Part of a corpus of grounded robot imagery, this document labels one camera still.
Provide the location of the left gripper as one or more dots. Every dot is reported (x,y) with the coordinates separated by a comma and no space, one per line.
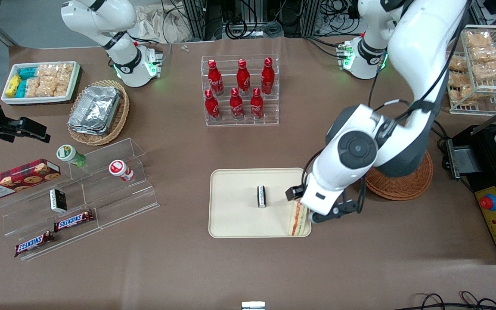
(294,193)

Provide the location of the triangular sandwich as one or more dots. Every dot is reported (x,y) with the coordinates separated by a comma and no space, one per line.
(298,221)

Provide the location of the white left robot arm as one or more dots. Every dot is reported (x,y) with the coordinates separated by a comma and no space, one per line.
(424,43)

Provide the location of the aluminium foil tray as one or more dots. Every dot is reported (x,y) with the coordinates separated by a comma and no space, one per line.
(95,110)

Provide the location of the beige plastic tray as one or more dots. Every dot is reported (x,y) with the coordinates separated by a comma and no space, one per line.
(235,206)

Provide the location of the round brown wicker basket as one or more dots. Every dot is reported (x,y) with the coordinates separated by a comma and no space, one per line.
(403,189)

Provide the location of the oval tan wicker basket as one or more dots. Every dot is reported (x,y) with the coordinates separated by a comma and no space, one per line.
(121,118)

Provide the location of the white rectangular plastic bin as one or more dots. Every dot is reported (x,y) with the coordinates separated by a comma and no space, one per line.
(37,100)

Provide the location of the teal snack packet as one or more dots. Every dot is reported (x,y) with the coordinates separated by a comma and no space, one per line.
(21,88)
(27,72)

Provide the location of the clear rice cracker bag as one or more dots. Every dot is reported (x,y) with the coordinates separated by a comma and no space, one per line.
(32,88)
(54,88)
(54,71)

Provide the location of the yellow snack packet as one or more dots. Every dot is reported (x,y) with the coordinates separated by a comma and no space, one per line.
(13,86)

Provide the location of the green capped drink bottle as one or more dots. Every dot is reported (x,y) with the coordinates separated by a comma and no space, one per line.
(69,155)

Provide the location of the red tartan cookie box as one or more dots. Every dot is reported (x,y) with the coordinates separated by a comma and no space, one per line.
(15,178)

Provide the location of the small black silver box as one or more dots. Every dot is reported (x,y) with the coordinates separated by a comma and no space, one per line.
(261,197)

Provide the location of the small black white carton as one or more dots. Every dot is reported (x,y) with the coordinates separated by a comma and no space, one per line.
(58,201)

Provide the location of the clear acrylic bottle rack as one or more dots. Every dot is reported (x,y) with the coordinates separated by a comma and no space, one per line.
(272,117)

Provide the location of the red capped drink bottle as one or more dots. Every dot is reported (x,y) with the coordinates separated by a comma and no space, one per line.
(119,169)

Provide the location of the Snickers chocolate bar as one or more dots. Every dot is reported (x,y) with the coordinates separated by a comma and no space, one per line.
(74,221)
(34,244)

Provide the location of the red cola bottle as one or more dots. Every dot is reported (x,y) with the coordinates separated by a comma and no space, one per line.
(268,77)
(236,105)
(256,105)
(215,79)
(212,107)
(243,79)

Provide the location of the clear acrylic stepped shelf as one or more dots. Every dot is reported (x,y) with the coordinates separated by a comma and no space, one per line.
(119,202)

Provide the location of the small silver device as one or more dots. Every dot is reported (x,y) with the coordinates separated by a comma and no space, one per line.
(253,305)

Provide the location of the beige crumpled cloth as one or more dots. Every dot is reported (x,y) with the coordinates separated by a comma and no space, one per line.
(157,23)

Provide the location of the red emergency stop button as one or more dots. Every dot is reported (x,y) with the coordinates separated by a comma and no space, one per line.
(488,202)

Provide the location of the clear fried snack bag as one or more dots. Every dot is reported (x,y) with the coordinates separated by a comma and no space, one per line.
(478,38)
(458,79)
(491,71)
(487,54)
(458,63)
(462,95)

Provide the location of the black machine with yellow panel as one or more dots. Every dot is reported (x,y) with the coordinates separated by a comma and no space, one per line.
(495,232)

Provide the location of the aluminium profile frame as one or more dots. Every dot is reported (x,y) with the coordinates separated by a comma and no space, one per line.
(196,17)

